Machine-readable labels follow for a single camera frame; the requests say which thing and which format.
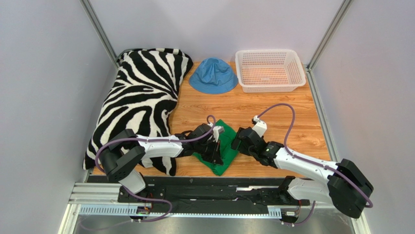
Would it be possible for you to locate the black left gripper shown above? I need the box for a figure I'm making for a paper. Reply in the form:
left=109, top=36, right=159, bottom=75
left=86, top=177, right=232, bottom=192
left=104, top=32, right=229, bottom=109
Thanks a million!
left=195, top=138, right=223, bottom=166

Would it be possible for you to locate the green t shirt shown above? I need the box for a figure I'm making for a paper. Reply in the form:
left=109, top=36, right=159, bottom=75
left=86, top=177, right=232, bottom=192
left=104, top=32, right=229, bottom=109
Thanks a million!
left=192, top=119, right=238, bottom=176

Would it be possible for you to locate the white plastic basket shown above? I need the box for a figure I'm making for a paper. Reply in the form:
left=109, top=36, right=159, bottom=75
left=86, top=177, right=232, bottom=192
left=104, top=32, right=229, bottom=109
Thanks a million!
left=235, top=49, right=306, bottom=93

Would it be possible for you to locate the blue bucket hat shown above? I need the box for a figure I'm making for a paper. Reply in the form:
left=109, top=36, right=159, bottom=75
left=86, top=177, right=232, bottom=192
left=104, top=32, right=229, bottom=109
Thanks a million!
left=189, top=57, right=238, bottom=95

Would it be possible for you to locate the zebra striped pillow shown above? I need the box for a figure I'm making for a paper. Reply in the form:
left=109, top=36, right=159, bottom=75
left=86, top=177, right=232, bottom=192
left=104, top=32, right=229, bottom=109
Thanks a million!
left=82, top=48, right=193, bottom=170

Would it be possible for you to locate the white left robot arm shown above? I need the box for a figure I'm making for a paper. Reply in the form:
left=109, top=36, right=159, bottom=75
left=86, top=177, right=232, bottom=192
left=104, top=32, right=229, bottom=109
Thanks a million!
left=95, top=123, right=225, bottom=194

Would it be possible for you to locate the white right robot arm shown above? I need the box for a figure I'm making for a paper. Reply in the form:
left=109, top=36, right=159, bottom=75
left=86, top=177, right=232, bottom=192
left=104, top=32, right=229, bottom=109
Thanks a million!
left=231, top=127, right=374, bottom=218

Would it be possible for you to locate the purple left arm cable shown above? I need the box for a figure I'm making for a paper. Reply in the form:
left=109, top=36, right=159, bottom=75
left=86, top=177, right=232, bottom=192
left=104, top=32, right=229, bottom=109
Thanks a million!
left=94, top=115, right=217, bottom=223

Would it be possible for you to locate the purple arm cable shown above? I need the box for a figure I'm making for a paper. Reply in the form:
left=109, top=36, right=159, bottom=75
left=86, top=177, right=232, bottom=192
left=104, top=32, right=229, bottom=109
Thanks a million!
left=253, top=103, right=374, bottom=227
left=94, top=115, right=217, bottom=223

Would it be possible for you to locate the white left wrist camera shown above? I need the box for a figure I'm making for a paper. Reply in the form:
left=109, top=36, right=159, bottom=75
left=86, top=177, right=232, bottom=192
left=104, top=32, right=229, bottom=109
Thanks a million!
left=208, top=125, right=225, bottom=142

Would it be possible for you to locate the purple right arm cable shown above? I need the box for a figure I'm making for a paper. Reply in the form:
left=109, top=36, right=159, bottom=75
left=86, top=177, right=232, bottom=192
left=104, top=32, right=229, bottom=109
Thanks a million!
left=253, top=103, right=374, bottom=227

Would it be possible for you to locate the right aluminium frame post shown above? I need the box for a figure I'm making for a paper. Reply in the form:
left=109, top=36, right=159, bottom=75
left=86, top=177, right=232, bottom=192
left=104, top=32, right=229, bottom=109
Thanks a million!
left=307, top=0, right=354, bottom=70

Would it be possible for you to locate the aluminium frame post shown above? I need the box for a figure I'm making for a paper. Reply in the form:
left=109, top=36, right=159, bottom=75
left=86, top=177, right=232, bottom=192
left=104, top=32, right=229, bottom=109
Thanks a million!
left=307, top=0, right=354, bottom=70
left=80, top=0, right=119, bottom=68

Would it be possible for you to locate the left aluminium frame post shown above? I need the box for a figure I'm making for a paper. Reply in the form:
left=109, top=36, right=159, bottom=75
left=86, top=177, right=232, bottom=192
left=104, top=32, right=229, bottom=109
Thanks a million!
left=80, top=0, right=119, bottom=68

